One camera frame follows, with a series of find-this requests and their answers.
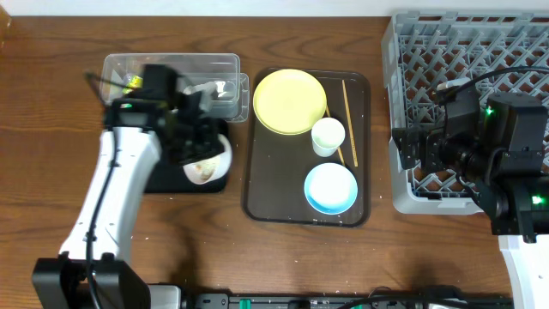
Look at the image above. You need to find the wooden chopstick right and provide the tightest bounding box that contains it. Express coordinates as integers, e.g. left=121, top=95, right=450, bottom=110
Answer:
left=341, top=80, right=359, bottom=167

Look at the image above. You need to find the black food waste tray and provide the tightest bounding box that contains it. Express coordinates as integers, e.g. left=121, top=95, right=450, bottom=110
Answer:
left=145, top=118, right=232, bottom=193

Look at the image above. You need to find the white paper cup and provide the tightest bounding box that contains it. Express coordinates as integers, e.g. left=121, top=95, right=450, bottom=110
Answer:
left=311, top=118, right=346, bottom=157

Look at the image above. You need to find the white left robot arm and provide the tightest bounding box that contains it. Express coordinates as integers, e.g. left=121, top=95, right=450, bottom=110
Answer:
left=59, top=90, right=230, bottom=261

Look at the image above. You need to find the white tissue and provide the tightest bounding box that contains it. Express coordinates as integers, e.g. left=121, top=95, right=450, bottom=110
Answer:
left=183, top=81, right=229, bottom=100

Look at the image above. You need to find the light blue bowl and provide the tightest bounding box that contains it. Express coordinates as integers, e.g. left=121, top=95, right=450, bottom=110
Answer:
left=304, top=162, right=359, bottom=215

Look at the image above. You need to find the grey dishwasher rack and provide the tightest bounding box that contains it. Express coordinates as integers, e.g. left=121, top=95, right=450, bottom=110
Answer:
left=382, top=11, right=548, bottom=215

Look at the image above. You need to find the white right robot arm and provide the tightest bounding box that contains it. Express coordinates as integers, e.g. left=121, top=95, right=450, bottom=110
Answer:
left=391, top=89, right=548, bottom=308

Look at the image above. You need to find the wooden chopstick left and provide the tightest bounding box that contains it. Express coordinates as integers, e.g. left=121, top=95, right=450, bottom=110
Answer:
left=325, top=104, right=345, bottom=166

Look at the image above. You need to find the black rail at table edge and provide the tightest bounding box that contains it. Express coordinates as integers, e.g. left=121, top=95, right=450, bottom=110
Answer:
left=188, top=294, right=514, bottom=309

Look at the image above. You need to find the dark brown serving tray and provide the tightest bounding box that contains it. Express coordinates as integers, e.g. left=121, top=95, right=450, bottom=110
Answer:
left=242, top=70, right=371, bottom=227

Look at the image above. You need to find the clear plastic waste bin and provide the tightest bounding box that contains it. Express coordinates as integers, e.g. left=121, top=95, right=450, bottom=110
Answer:
left=100, top=53, right=250, bottom=123

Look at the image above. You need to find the yellow plate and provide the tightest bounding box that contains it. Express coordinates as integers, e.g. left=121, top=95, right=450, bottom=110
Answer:
left=253, top=69, right=327, bottom=135

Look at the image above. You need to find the white pink bowl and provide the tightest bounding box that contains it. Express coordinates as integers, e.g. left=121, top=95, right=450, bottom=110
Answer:
left=183, top=134, right=232, bottom=185

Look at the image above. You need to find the wooden chopstick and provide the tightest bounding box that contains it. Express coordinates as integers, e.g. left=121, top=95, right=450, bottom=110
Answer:
left=325, top=104, right=345, bottom=166
left=341, top=80, right=359, bottom=167

